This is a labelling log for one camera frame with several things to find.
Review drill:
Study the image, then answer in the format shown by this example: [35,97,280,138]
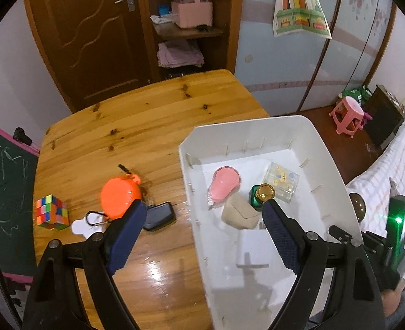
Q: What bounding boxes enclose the black clamp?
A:
[13,127,32,145]

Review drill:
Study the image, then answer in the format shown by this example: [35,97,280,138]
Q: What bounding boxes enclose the white plastic bin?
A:
[178,115,373,330]

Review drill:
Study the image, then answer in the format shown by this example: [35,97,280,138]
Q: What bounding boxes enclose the black hanging cable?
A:
[350,0,384,86]

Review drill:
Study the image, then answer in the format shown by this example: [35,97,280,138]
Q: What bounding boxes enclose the green bag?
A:
[342,86,373,105]

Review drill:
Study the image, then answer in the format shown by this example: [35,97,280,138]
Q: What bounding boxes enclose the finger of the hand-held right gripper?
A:
[328,225,363,248]

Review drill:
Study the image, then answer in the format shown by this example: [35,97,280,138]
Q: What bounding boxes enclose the brown bedpost ball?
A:
[349,192,367,224]

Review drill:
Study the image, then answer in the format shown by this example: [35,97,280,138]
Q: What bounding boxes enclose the bed with checked blanket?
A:
[345,120,405,248]

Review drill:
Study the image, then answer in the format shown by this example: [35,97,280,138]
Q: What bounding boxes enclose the beige pouch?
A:
[221,192,261,230]

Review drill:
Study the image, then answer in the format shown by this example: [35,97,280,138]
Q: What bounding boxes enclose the green chalkboard with pink frame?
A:
[0,115,41,282]

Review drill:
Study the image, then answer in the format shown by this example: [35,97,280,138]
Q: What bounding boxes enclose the white plug with carabiner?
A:
[71,210,108,238]

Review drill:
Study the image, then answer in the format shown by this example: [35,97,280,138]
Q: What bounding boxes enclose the clear plastic dice box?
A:
[261,161,300,203]

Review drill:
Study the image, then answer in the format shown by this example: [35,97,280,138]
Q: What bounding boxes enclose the multicolour puzzle cube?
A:
[34,194,69,231]

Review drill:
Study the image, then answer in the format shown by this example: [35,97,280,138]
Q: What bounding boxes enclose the white papers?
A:
[150,14,175,25]

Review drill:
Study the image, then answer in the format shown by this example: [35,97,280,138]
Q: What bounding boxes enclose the pink item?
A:
[207,166,242,210]

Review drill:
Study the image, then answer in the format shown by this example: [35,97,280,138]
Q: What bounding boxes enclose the pink plastic stool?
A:
[329,96,365,139]

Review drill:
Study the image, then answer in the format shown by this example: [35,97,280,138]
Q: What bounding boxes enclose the folded pink cloth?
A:
[157,39,205,68]

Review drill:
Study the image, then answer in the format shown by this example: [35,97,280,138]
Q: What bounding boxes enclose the pink basket with handle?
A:
[171,0,213,29]

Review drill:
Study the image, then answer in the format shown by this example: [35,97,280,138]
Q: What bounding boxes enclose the orange round case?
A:
[100,164,144,221]

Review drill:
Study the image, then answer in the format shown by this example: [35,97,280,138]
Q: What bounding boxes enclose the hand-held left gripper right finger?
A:
[262,201,385,330]

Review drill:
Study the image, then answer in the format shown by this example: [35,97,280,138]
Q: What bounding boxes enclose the black charger block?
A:
[142,201,176,232]

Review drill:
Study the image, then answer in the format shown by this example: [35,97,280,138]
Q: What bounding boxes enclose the brown wooden door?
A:
[23,0,151,112]

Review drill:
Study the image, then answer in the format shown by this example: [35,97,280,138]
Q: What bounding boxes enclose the white power adapter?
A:
[236,229,271,269]

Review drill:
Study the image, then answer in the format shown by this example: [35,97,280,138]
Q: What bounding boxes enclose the wall poster with green border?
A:
[273,0,332,40]

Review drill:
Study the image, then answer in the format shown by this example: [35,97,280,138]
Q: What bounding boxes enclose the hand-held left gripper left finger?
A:
[23,199,148,330]

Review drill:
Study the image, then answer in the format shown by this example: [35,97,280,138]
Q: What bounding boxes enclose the dark wooden cabinet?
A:
[362,84,405,150]

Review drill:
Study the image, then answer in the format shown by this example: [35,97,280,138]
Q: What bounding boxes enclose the pale blue sliding wardrobe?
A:
[235,0,396,117]

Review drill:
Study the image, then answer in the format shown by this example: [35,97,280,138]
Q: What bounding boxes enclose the brown wooden shelf cabinet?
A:
[140,0,246,83]

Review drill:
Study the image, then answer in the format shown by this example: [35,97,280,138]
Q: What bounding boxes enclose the green bottle with gold cap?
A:
[248,184,276,213]

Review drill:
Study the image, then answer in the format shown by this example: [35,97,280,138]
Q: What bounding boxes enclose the person's right hand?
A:
[381,284,405,318]

